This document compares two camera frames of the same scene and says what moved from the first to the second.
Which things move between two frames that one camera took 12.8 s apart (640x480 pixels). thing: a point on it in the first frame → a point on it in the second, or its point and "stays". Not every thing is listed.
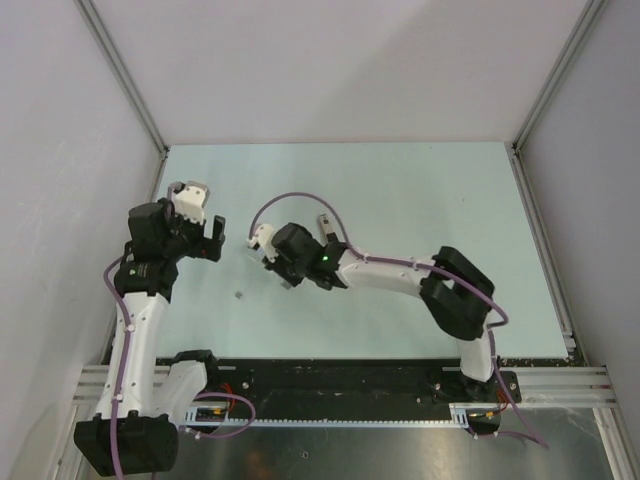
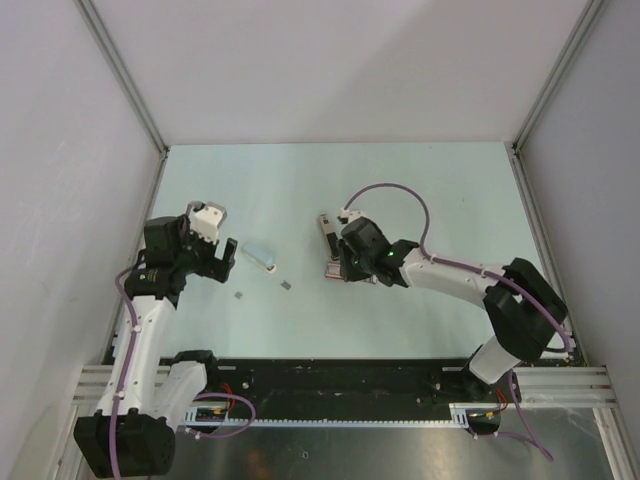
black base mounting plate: [354, 382] stays
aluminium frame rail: [567, 385] stays
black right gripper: [277, 265] → [347, 272]
